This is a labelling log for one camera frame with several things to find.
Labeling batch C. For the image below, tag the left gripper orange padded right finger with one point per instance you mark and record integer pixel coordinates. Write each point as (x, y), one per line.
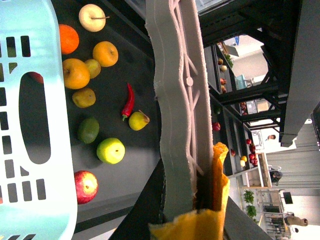
(221, 183)

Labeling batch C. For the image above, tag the large light blue basket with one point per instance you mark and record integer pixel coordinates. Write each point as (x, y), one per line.
(37, 189)

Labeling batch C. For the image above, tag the brown kiwi fruit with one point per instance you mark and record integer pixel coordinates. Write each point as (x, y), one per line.
(84, 98)

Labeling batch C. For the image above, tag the green apple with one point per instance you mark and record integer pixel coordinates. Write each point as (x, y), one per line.
(111, 151)

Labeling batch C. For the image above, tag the yellow green kiwi fruit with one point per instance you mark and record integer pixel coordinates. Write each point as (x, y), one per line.
(94, 67)

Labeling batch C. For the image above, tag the orange near shelf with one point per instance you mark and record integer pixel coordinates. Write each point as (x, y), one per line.
(69, 39)

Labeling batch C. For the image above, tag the red apple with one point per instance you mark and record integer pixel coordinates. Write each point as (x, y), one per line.
(86, 185)

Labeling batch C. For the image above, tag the red chili pepper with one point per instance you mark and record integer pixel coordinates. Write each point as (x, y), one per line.
(128, 108)

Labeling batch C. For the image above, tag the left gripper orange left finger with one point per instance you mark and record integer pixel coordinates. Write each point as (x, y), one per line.
(204, 224)

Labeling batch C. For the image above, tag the yellow green pear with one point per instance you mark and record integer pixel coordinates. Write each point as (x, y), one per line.
(138, 120)

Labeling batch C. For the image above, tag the yellow orange apple front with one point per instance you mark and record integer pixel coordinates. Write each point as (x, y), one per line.
(76, 74)

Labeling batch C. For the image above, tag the white pear with stem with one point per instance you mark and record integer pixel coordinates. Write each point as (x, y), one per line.
(92, 18)

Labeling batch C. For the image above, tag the dark green avocado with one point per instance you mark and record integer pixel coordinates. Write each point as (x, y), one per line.
(88, 130)

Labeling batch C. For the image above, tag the yellow orange apple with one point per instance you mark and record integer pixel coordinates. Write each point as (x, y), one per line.
(105, 53)
(76, 74)

